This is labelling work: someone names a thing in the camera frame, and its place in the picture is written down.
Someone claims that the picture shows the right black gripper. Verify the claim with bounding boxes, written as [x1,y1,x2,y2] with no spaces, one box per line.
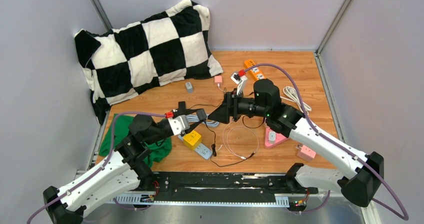
[207,88,269,125]

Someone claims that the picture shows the black tp-link power adapter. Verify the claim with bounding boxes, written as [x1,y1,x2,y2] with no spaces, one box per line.
[196,108,257,168]

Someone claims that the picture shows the yellow cube socket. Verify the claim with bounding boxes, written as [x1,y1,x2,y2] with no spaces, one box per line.
[182,130,202,151]

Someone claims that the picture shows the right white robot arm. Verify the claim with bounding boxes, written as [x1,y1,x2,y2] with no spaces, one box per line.
[208,79,384,208]

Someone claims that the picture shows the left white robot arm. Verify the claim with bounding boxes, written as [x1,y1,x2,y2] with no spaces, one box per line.
[43,102,208,224]

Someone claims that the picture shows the grey blue small charger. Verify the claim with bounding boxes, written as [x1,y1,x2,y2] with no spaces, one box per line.
[185,82,194,93]

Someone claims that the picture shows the pink usb charger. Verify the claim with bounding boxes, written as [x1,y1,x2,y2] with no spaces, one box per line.
[214,75,223,86]

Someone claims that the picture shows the light blue power strip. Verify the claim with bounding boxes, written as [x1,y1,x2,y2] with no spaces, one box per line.
[177,135,213,160]

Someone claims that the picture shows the green cloth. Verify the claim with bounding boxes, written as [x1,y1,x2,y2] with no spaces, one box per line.
[98,115,173,168]

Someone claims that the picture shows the orange power strip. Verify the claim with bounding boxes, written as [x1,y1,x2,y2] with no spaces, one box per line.
[244,59,266,81]

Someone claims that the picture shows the white cube charger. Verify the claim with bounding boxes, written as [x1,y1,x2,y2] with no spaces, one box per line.
[268,131,276,144]

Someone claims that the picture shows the black white checkered pillow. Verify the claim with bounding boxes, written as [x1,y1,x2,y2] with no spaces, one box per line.
[74,0,223,124]

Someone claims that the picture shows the pink cube socket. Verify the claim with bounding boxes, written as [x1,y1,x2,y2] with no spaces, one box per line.
[296,144,316,162]

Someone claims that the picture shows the light blue coiled cord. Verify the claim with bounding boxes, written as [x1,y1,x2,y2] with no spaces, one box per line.
[185,114,220,129]

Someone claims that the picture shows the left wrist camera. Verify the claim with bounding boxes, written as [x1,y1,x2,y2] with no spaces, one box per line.
[167,115,190,136]

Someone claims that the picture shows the black adapter with thin cable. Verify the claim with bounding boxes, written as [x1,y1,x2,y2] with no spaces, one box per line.
[178,87,256,112]

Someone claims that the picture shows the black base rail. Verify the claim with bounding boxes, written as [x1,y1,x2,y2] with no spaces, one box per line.
[112,171,320,213]

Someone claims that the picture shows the white coiled power cord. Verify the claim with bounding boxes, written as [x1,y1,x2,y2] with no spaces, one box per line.
[281,86,313,114]

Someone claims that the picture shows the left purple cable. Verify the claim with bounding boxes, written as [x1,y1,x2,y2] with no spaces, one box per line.
[26,111,175,224]

